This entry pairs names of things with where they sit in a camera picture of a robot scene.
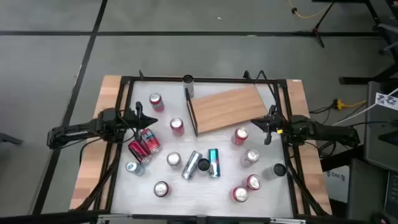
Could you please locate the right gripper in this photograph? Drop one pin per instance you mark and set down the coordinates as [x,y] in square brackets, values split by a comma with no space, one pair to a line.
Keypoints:
[275,123]

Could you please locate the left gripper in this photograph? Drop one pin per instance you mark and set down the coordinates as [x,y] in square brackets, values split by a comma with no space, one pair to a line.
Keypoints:
[138,119]

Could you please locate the Fanta soda can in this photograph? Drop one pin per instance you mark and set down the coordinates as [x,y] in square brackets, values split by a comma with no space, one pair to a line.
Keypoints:
[241,134]
[176,124]
[156,102]
[254,182]

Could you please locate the silver Diet Coke can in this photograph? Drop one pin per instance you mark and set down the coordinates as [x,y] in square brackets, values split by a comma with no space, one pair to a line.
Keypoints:
[173,158]
[250,156]

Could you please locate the white Celsius can black lid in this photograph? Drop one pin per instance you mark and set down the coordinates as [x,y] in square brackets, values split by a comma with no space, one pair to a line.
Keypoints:
[278,170]
[203,164]
[188,88]

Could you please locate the silver blue Red Bull can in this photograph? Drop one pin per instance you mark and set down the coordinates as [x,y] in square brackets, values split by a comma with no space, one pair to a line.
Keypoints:
[191,165]

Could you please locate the teal Red Bull can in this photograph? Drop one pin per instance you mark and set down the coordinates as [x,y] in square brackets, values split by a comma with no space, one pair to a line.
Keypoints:
[214,161]

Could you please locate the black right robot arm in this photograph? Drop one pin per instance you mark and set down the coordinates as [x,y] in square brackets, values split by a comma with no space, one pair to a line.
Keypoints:
[326,130]

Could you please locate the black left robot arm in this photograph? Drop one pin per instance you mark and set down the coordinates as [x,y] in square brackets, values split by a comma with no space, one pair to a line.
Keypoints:
[74,132]

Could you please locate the dark red soda can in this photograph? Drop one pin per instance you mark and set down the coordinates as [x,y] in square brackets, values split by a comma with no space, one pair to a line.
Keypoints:
[139,151]

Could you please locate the small blue silver can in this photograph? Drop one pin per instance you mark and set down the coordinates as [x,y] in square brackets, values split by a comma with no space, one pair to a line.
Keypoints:
[133,167]

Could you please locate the white cardboard box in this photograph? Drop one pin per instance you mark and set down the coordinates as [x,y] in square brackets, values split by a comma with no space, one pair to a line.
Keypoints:
[337,186]

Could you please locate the black desk base bar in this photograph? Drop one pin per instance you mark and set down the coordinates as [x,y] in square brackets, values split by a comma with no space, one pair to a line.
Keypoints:
[351,80]

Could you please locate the black tripod stand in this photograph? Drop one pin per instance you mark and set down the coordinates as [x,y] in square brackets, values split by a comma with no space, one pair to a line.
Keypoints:
[319,39]

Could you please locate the dark grey cabinet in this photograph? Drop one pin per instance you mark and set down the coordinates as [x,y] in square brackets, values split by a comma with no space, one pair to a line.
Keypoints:
[367,193]

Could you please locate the white paper number tag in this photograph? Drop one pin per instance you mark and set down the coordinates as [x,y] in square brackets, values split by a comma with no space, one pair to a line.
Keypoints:
[387,101]

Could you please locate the wooden shelf black metal frame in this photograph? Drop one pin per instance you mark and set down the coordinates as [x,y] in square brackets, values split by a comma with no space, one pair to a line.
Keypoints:
[227,109]

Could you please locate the black aluminium table frame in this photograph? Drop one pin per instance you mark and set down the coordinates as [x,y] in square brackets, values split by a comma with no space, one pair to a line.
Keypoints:
[233,80]

